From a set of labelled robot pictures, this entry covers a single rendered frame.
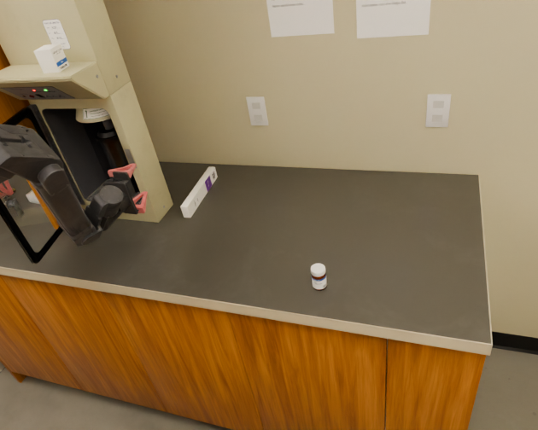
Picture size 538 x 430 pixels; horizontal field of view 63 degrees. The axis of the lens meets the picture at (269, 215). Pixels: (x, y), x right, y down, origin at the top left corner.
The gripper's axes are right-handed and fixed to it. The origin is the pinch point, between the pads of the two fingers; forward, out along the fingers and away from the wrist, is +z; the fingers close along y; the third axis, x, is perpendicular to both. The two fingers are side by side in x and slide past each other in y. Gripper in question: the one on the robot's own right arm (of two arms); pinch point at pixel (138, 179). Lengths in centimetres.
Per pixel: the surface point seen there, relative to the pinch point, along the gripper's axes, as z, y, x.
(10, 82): 0.8, 29.5, 30.5
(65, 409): -23, -120, 75
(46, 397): -20, -120, 89
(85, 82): 5.1, 27.2, 9.3
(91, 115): 14.2, 13.1, 21.2
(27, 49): 12.1, 34.7, 31.7
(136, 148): 14.5, 1.8, 9.5
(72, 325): -16, -58, 43
